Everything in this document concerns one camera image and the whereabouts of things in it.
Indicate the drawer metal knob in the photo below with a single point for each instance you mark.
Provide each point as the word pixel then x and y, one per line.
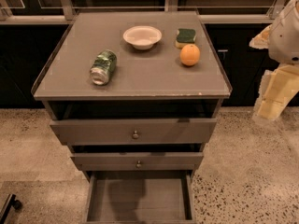
pixel 135 135
pixel 138 164

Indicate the top grey drawer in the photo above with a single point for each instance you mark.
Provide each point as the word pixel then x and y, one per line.
pixel 91 132

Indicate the white bowl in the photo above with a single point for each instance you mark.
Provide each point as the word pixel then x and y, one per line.
pixel 142 37

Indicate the black caster wheel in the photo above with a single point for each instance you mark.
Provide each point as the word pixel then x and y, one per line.
pixel 10 202

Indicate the middle grey drawer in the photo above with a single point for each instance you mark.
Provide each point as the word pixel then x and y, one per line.
pixel 127 161

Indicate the grey drawer cabinet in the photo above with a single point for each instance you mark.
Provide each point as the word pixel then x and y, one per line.
pixel 146 84

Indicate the middle drawer metal knob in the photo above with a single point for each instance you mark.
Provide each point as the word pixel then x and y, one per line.
pixel 138 164

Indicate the bottom open grey drawer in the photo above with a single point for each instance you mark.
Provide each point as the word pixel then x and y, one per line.
pixel 139 197

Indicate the orange fruit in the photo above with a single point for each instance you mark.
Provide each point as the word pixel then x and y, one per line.
pixel 190 55

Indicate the green soda can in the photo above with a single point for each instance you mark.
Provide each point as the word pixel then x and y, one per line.
pixel 103 67

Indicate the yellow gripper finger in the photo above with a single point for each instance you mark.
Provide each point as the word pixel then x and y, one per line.
pixel 260 41
pixel 277 88

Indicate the green yellow sponge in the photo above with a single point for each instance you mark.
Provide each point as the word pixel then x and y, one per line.
pixel 185 37

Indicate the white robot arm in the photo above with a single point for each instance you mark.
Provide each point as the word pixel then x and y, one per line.
pixel 281 38

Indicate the metal railing frame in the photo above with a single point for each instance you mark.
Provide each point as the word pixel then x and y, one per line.
pixel 210 11

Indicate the top drawer metal knob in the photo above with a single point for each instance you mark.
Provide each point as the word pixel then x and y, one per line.
pixel 135 135

